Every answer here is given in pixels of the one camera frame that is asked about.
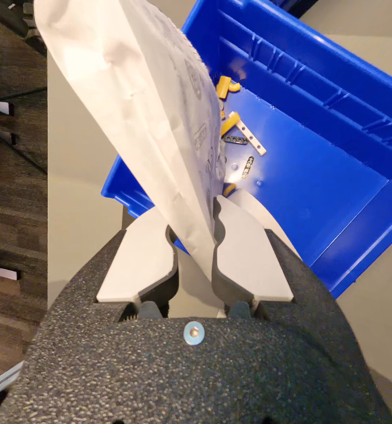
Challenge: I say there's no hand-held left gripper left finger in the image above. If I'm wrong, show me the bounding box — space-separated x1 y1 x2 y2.
96 206 180 303

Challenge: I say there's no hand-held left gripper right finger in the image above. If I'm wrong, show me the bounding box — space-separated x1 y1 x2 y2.
212 188 303 303

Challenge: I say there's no blue plastic bin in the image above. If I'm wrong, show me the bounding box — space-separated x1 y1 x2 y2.
101 0 392 299

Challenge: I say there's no large white paper bag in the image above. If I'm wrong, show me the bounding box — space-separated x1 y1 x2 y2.
33 0 228 283

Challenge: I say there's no pile of loose lego pieces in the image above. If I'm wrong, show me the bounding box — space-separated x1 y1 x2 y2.
216 76 267 197

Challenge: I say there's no black cable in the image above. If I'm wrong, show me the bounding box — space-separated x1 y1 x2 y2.
0 86 48 102

